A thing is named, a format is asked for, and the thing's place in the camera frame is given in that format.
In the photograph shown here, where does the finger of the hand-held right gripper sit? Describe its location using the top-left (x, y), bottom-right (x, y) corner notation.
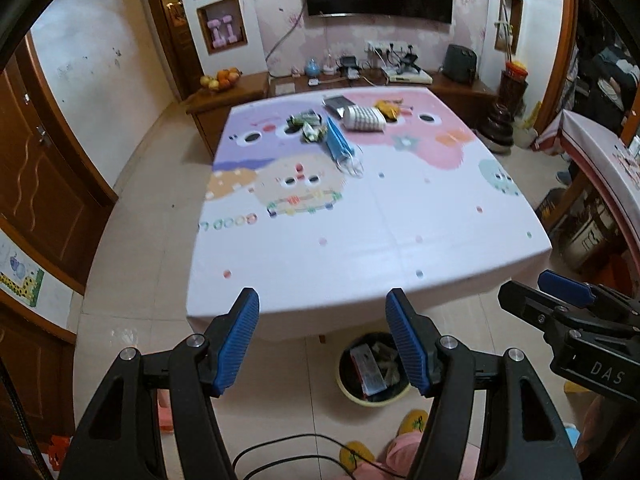
top-left (539, 269), bottom-right (640, 313)
top-left (499, 280), bottom-right (636, 346)

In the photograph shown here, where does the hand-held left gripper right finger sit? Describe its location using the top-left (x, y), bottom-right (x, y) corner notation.
top-left (385, 287), bottom-right (583, 480)

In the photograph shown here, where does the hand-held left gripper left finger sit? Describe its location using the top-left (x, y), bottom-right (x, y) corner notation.
top-left (59, 287), bottom-right (261, 480)

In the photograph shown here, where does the round trash bin black liner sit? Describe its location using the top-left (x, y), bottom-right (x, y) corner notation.
top-left (337, 331), bottom-right (426, 406)

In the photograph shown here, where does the person's right forearm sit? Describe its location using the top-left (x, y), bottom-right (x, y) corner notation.
top-left (582, 395), bottom-right (640, 480)

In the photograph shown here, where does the silver metal pot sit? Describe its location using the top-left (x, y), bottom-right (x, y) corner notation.
top-left (560, 200), bottom-right (621, 273)

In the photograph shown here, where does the yellow green slipper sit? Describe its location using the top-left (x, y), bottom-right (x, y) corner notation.
top-left (340, 441), bottom-right (376, 471)
top-left (397, 409), bottom-right (430, 436)

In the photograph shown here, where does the pink plastic stool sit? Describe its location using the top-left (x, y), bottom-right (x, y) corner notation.
top-left (159, 390), bottom-right (176, 433)

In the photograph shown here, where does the cartoon printed tablecloth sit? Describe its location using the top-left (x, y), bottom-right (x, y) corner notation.
top-left (186, 86), bottom-right (553, 343)

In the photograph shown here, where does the person's pink pants leg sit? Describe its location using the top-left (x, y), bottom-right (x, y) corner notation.
top-left (375, 430), bottom-right (481, 480)

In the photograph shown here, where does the pink trimmed white tablecloth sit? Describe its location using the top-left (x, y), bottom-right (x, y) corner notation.
top-left (532, 109), bottom-right (640, 241)

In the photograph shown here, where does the dark brown ceramic pot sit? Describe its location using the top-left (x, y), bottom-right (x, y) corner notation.
top-left (482, 102), bottom-right (516, 153)

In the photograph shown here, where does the tall brown cylinder stand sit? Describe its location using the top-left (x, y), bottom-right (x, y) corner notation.
top-left (500, 60), bottom-right (531, 118)

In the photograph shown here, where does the orange cloth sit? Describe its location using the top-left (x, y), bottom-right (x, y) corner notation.
top-left (49, 435), bottom-right (73, 473)

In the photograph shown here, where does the plain wooden door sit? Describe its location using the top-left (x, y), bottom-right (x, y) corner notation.
top-left (0, 300), bottom-right (78, 451)

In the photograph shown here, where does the blue face mask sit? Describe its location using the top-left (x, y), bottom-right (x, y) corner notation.
top-left (324, 116), bottom-right (366, 178)

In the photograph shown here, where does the long wooden television cabinet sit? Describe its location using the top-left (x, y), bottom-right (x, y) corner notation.
top-left (267, 71), bottom-right (501, 131)

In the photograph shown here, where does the small wooden cabinet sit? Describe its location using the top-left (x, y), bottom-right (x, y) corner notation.
top-left (185, 72), bottom-right (271, 160)

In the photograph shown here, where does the black green snack wrapper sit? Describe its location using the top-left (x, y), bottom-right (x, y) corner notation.
top-left (286, 110), bottom-right (322, 128)

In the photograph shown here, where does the yellow snack packet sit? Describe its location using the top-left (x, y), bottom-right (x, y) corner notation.
top-left (375, 100), bottom-right (413, 121)

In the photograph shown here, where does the wavy panel wooden door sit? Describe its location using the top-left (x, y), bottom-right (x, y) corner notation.
top-left (0, 30), bottom-right (118, 293)

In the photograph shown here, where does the dark grey appliance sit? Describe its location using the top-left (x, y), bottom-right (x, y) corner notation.
top-left (444, 44), bottom-right (479, 83)

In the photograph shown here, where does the grey flat box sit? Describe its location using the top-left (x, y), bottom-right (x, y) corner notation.
top-left (322, 94), bottom-right (357, 117)

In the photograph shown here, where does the bowl of fruit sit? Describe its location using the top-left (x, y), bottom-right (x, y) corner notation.
top-left (200, 67), bottom-right (243, 93)

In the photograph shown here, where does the white set-top box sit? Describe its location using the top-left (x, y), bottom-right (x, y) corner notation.
top-left (382, 66), bottom-right (433, 86)

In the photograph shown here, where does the dark wooden inner door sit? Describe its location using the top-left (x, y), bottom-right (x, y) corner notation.
top-left (142, 0), bottom-right (206, 101)

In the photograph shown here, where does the black floor cable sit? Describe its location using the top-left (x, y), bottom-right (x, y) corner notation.
top-left (232, 433), bottom-right (416, 480)

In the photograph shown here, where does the children's wall poster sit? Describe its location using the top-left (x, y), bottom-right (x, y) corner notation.
top-left (0, 232), bottom-right (46, 308)

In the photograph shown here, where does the white wall power strip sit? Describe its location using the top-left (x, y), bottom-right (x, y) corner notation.
top-left (365, 40), bottom-right (420, 54)

